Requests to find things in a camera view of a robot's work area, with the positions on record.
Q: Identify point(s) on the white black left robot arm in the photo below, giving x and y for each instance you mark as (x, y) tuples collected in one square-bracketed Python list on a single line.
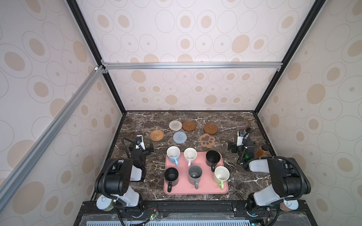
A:
[(113, 181)]

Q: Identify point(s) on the black mug lower left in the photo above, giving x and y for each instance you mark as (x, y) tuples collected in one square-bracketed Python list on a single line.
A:
[(172, 178)]

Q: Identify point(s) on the blue mug white inside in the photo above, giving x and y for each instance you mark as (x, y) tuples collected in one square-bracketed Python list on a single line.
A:
[(173, 154)]

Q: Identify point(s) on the light grey woven coaster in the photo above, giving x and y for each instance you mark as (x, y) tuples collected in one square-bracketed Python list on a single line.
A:
[(175, 125)]

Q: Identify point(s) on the white pink mug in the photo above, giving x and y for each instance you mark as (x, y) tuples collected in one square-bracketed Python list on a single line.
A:
[(190, 155)]

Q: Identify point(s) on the small amber bottle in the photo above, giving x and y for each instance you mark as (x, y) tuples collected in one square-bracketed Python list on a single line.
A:
[(263, 151)]

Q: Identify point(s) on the grey mug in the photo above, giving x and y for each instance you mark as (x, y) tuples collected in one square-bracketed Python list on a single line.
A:
[(194, 175)]

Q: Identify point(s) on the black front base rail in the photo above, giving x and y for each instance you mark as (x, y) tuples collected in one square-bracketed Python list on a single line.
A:
[(195, 213)]

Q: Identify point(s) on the light green mug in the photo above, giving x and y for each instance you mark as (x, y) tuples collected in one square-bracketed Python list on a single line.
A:
[(221, 175)]

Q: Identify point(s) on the pink rectangular tray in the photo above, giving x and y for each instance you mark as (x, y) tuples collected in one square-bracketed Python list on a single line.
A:
[(190, 185)]

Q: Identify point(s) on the woven tan round coaster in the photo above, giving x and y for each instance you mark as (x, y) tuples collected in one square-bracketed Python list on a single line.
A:
[(156, 135)]

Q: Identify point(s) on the brown paw shaped coaster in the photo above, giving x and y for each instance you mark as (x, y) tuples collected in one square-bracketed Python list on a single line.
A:
[(207, 141)]

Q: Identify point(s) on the blue grey round coaster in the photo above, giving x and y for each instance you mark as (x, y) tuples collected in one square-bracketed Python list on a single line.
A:
[(179, 137)]

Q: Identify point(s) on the black mug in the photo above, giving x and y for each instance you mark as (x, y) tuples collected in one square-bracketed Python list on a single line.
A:
[(172, 178), (212, 159)]

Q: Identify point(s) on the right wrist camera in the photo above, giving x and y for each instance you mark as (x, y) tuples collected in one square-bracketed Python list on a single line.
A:
[(240, 137)]

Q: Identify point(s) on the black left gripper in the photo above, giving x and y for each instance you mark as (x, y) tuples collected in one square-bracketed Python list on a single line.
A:
[(140, 152)]

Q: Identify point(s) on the black mug upper right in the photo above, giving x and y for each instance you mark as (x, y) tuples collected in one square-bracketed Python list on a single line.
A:
[(212, 159)]

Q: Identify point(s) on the horizontal aluminium bar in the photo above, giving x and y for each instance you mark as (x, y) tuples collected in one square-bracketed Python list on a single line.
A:
[(198, 65)]

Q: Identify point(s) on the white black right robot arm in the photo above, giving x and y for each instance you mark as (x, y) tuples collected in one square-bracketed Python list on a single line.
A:
[(288, 182)]

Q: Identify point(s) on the diagonal aluminium bar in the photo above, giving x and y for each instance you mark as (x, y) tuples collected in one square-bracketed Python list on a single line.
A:
[(22, 170)]

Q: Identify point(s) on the brown wooden coaster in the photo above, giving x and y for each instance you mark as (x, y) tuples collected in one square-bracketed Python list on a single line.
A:
[(188, 126), (210, 129)]

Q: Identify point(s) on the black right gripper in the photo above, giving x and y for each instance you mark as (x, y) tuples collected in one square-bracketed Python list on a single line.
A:
[(243, 147)]

